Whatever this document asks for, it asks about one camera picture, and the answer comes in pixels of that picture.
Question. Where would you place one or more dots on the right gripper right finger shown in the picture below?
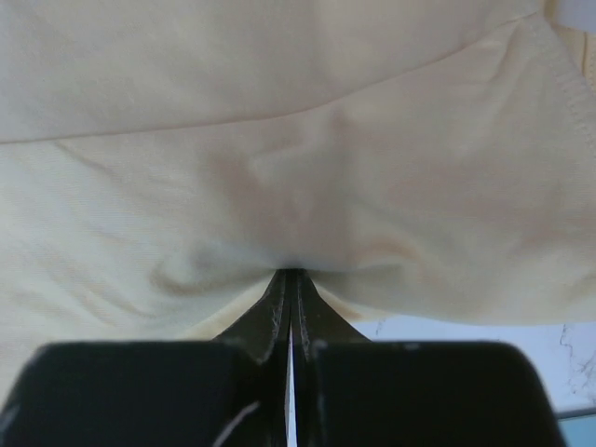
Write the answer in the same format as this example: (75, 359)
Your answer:
(351, 391)

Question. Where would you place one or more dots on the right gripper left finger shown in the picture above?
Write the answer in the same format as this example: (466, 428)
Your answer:
(229, 391)

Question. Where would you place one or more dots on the yellow t shirt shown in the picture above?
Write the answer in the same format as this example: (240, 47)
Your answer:
(160, 160)

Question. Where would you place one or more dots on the light blue clipboard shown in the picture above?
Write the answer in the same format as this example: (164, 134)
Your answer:
(578, 428)

